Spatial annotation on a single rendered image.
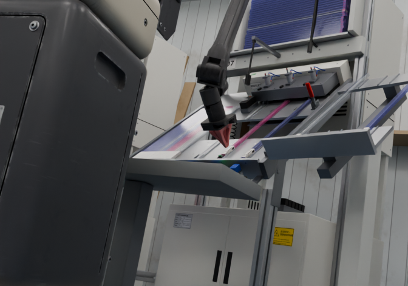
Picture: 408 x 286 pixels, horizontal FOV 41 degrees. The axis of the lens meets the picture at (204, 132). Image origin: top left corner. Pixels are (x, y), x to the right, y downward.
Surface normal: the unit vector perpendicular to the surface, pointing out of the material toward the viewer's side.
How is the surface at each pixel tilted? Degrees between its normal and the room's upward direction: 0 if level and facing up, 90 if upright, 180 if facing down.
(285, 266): 90
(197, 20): 90
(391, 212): 90
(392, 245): 90
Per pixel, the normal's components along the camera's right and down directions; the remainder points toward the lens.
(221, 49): -0.15, -0.40
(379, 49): 0.75, -0.04
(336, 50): -0.64, -0.29
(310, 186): -0.46, -0.29
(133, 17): 0.94, 0.08
